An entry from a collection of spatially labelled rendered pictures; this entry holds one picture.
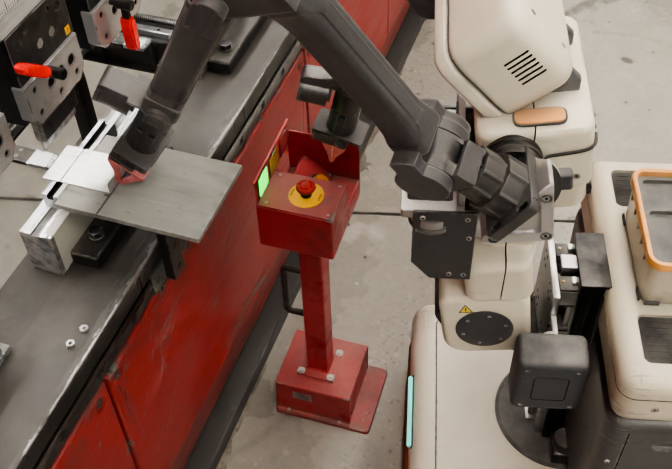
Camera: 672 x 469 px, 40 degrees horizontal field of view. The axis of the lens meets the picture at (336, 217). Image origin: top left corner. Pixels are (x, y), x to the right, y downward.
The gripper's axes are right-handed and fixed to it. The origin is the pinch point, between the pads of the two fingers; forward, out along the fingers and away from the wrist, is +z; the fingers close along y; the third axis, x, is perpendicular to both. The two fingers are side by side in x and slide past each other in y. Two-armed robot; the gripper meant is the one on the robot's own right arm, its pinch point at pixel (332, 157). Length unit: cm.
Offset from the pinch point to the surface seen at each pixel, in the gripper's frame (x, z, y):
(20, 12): 39, -47, 44
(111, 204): 40, -14, 29
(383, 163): -83, 81, -9
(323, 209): 12.7, 1.6, -2.3
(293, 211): 14.7, 2.8, 3.1
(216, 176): 29.8, -17.1, 15.3
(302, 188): 10.9, -0.2, 3.0
